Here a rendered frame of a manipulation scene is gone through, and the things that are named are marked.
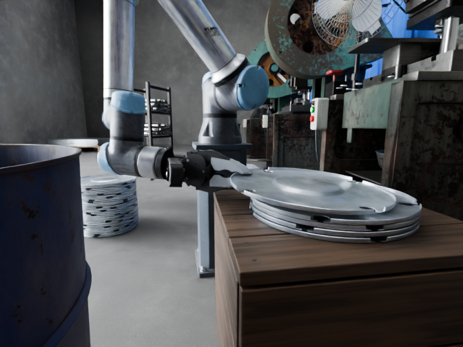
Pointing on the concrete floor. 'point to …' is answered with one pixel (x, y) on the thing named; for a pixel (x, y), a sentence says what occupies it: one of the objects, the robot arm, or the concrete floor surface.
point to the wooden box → (335, 284)
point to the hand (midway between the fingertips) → (245, 175)
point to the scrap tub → (42, 248)
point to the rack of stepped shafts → (153, 105)
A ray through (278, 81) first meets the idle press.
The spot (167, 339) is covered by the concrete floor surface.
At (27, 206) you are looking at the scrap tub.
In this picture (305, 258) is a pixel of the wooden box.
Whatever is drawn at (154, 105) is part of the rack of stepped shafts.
